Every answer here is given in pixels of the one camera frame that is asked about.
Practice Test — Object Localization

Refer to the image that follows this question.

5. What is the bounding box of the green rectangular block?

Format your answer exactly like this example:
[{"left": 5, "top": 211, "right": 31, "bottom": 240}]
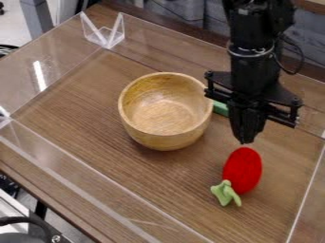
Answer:
[{"left": 212, "top": 101, "right": 228, "bottom": 117}]

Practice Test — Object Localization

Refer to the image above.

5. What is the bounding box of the black metal bracket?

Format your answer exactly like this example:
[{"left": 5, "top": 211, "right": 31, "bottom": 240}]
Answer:
[{"left": 27, "top": 212, "right": 73, "bottom": 243}]

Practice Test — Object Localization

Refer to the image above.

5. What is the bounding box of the black cable bottom left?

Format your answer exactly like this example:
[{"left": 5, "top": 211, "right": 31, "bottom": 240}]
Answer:
[{"left": 0, "top": 215, "right": 42, "bottom": 243}]

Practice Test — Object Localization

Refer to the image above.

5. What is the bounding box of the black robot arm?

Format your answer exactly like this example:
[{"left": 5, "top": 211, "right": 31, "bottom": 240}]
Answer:
[{"left": 204, "top": 0, "right": 303, "bottom": 144}]

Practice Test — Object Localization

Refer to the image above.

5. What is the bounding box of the wooden bowl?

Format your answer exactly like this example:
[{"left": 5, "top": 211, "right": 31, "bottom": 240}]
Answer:
[{"left": 117, "top": 72, "right": 212, "bottom": 151}]

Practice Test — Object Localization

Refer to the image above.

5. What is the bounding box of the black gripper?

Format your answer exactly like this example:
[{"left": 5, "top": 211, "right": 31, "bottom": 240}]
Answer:
[{"left": 204, "top": 50, "right": 302, "bottom": 144}]

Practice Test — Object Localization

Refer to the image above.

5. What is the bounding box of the red plush strawberry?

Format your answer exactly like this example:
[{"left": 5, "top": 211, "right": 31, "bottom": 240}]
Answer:
[{"left": 211, "top": 147, "right": 262, "bottom": 206}]

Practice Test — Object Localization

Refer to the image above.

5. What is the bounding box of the clear acrylic tray enclosure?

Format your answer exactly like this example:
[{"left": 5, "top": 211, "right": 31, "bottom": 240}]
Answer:
[{"left": 0, "top": 8, "right": 325, "bottom": 243}]

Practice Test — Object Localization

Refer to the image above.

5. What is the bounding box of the black table leg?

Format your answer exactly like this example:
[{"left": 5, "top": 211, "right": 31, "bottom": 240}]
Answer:
[{"left": 34, "top": 201, "right": 46, "bottom": 219}]

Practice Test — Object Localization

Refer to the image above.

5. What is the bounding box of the clear acrylic corner bracket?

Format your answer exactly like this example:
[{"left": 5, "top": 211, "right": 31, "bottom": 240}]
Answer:
[{"left": 80, "top": 11, "right": 124, "bottom": 49}]

